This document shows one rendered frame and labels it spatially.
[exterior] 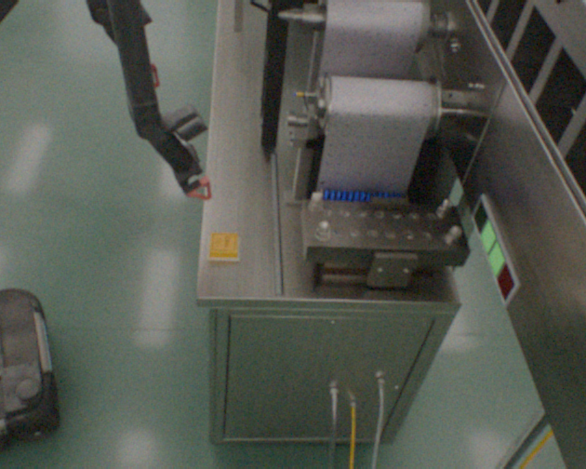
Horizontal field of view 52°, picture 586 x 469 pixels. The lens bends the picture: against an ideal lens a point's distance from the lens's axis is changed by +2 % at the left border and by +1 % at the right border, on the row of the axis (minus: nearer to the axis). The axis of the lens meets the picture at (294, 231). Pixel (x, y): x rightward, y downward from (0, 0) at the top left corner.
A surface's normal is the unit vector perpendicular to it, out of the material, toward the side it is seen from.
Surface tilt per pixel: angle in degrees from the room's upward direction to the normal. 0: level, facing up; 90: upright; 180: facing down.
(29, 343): 0
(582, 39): 90
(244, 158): 0
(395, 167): 90
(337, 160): 90
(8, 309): 0
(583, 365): 90
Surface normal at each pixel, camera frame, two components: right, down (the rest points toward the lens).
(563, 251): -0.99, -0.04
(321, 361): 0.05, 0.73
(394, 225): 0.11, -0.69
